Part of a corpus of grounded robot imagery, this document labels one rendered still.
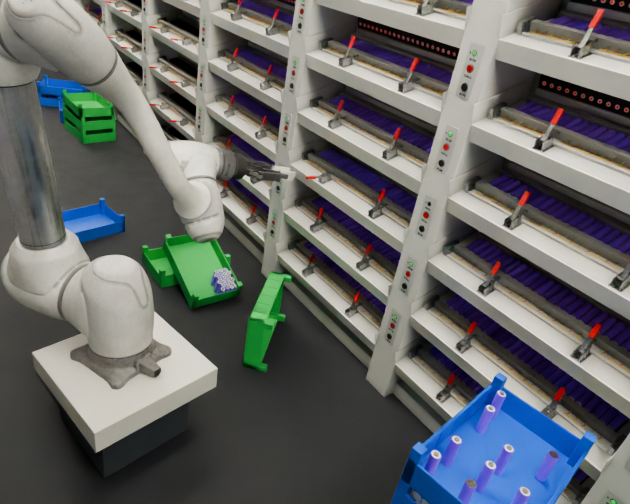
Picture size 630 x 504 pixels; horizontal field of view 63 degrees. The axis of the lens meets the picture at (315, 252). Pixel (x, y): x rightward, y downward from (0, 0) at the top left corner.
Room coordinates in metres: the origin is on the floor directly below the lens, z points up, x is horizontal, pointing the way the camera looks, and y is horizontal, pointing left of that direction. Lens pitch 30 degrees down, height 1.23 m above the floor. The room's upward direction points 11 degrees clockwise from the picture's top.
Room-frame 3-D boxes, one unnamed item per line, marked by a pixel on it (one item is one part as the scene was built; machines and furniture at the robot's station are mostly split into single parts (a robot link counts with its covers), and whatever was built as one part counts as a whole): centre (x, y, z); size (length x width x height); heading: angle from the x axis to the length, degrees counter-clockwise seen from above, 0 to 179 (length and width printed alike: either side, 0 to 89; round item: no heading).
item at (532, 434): (0.63, -0.39, 0.52); 0.30 x 0.20 x 0.08; 139
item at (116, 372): (0.96, 0.42, 0.29); 0.22 x 0.18 x 0.06; 62
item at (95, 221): (1.92, 1.03, 0.04); 0.30 x 0.20 x 0.08; 141
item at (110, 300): (0.97, 0.45, 0.43); 0.18 x 0.16 x 0.22; 74
